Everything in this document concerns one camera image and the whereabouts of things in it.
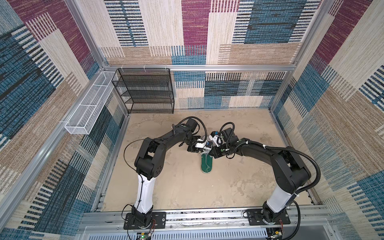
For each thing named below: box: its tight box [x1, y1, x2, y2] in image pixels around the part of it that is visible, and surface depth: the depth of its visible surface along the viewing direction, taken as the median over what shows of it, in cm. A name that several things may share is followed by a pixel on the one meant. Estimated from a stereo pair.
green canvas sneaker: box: [201, 153, 213, 174], surface depth 91 cm
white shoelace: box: [200, 149, 210, 165], surface depth 93 cm
